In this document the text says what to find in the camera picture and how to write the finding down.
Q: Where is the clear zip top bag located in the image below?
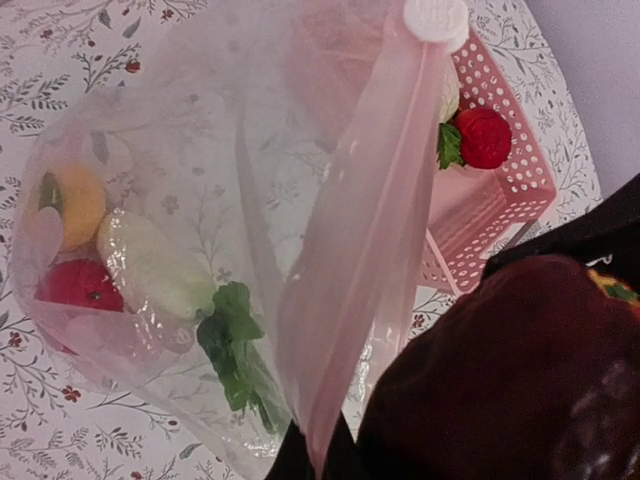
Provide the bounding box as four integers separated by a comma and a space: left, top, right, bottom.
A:
10, 1, 469, 479

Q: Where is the pink perforated plastic basket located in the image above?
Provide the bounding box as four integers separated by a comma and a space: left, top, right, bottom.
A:
418, 32, 556, 295

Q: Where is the white radish toy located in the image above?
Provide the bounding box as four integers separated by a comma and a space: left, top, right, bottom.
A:
96, 209, 289, 434

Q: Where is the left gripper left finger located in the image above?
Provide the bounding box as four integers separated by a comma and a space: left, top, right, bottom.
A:
267, 421, 316, 480

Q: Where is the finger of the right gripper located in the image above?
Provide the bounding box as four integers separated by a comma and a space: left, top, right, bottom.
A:
484, 176, 639, 290

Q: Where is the yellow lemon toy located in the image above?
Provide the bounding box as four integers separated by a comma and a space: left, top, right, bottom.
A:
37, 163, 106, 252

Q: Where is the red apple toy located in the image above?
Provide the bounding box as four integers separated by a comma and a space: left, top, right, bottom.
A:
438, 107, 512, 170

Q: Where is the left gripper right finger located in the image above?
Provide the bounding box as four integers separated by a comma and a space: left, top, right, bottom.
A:
322, 414, 370, 480

